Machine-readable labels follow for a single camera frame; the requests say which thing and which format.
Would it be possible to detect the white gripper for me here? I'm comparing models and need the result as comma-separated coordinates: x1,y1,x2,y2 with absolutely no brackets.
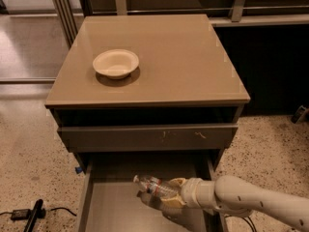
163,178,203,209

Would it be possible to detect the clear plastic water bottle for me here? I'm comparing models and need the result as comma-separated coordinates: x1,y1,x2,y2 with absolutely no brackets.
133,175,180,198

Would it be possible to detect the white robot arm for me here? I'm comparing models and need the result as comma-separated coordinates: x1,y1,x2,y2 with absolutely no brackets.
161,175,309,232

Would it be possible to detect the grey top drawer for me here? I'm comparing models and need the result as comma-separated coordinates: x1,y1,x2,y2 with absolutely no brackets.
58,124,238,153

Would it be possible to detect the open grey middle drawer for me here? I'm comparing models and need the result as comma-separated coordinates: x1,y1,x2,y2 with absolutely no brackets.
76,152,228,232

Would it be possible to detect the grey drawer cabinet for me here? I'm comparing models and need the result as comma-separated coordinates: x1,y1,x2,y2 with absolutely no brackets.
43,14,251,232

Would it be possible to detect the blue tape piece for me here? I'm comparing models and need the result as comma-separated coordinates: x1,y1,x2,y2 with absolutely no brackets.
75,166,82,174

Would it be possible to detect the black handheld device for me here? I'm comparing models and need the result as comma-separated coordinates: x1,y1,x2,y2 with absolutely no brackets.
23,199,46,232

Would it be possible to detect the white paper bowl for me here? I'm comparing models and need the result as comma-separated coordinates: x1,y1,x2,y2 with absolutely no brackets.
93,49,139,79

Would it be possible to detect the dark object on floor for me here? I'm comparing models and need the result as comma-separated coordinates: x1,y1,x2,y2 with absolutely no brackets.
291,105,309,124

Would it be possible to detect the black power adapter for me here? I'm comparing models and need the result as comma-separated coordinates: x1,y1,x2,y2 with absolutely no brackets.
11,209,31,220

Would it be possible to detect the metal shelf rack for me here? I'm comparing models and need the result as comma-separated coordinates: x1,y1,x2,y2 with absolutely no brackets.
53,0,309,44

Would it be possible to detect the black floor cable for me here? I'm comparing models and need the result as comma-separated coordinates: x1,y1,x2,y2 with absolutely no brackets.
224,215,257,232

